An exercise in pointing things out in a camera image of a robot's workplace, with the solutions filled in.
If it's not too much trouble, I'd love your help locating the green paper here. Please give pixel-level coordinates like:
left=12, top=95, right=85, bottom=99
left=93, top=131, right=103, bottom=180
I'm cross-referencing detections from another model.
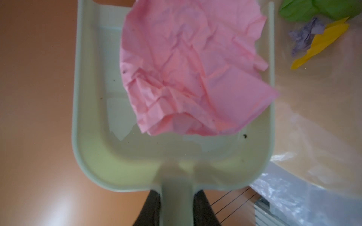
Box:
left=279, top=0, right=362, bottom=22

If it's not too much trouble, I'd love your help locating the yellow paper scrap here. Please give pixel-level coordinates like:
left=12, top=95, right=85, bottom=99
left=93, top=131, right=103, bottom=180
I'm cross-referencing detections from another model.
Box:
left=291, top=18, right=349, bottom=70

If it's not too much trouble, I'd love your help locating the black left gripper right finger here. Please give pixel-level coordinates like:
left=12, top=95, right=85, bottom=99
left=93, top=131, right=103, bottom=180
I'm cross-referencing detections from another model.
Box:
left=193, top=190, right=221, bottom=226

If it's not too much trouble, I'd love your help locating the clear plastic bin liner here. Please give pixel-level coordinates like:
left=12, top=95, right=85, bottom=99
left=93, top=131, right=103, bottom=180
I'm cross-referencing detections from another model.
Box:
left=252, top=24, right=362, bottom=226

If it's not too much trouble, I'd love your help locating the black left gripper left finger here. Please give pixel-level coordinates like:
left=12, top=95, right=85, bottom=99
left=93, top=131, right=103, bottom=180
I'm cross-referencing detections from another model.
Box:
left=133, top=190, right=161, bottom=226

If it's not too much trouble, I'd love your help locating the large pink paper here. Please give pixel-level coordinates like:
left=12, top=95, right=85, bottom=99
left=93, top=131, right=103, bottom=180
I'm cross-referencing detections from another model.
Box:
left=120, top=1, right=278, bottom=136

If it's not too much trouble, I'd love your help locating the green dustpan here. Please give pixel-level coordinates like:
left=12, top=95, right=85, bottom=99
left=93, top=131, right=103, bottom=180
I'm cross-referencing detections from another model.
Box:
left=72, top=1, right=275, bottom=226

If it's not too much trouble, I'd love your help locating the lilac paper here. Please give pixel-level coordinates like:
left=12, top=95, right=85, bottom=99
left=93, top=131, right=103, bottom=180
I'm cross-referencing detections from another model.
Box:
left=288, top=17, right=326, bottom=56

